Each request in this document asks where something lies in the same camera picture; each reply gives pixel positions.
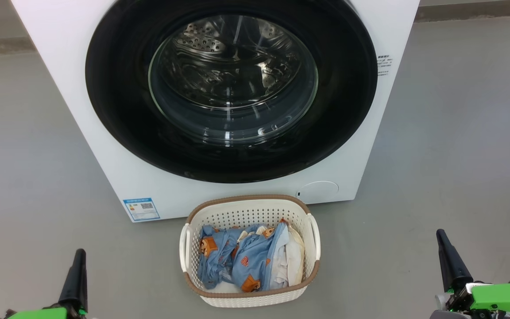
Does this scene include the black printed text label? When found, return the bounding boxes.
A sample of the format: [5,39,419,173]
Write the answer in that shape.
[376,54,393,77]

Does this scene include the blue garment orange bears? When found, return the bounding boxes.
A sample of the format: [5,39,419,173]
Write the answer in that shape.
[198,225,244,289]

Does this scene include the round white filter cover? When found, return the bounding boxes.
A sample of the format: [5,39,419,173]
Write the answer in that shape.
[296,181,340,204]

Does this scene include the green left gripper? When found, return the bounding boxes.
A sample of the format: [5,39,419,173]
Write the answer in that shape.
[0,249,88,319]

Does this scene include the cream laundry basket brown rim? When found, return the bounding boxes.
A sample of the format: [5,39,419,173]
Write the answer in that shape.
[179,195,321,308]

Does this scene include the blue energy label sticker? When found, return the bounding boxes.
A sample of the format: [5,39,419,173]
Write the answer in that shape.
[123,198,160,222]

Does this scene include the white front-load washing machine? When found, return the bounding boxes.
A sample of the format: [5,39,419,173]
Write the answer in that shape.
[11,0,420,223]

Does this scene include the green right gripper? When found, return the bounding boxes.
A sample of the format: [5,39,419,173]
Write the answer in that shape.
[436,229,510,319]

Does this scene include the blue garment cream lining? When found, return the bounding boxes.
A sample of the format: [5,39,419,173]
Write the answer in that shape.
[231,218,305,293]

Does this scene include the black glass washer door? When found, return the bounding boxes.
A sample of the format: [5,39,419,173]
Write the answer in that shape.
[85,0,378,184]

